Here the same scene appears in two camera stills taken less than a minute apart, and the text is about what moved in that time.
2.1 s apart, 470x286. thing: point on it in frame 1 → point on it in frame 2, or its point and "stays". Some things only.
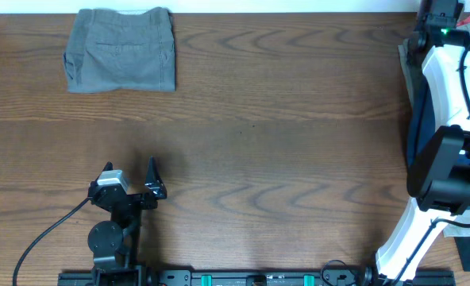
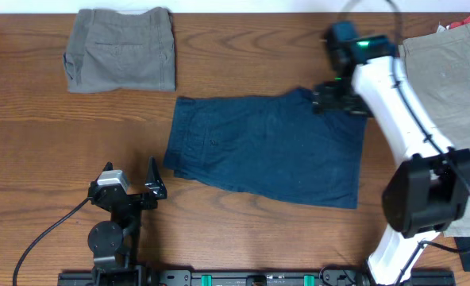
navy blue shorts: [421, 119] → [272, 144]
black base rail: [175, 277] stays
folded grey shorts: [121, 50] stays
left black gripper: [136, 198] stays
